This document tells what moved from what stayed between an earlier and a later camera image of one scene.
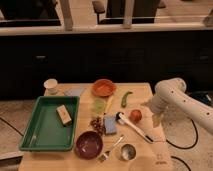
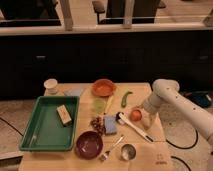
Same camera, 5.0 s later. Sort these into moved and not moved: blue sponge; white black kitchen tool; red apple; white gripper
Moved: white gripper
Not moved: white black kitchen tool; red apple; blue sponge
